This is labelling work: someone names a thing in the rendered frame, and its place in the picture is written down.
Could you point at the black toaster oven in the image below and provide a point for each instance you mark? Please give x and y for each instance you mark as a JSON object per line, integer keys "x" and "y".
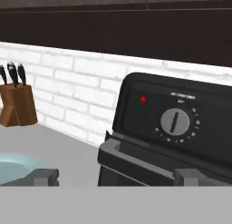
{"x": 181, "y": 118}

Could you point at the grey toaster oven timer knob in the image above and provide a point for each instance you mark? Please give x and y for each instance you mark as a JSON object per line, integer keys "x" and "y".
{"x": 175, "y": 121}

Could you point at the wooden knife block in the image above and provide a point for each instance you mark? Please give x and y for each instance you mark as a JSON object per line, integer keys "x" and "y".
{"x": 18, "y": 105}

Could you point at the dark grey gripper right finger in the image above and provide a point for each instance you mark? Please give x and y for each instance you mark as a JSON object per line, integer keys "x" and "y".
{"x": 188, "y": 176}

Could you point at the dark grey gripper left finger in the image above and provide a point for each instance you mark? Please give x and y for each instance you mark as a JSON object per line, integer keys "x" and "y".
{"x": 45, "y": 177}

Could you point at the dark wooden wall cupboards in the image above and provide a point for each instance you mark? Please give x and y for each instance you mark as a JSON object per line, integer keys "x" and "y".
{"x": 120, "y": 22}

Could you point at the pale blue plate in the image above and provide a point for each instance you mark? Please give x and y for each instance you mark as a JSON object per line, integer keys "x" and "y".
{"x": 15, "y": 167}

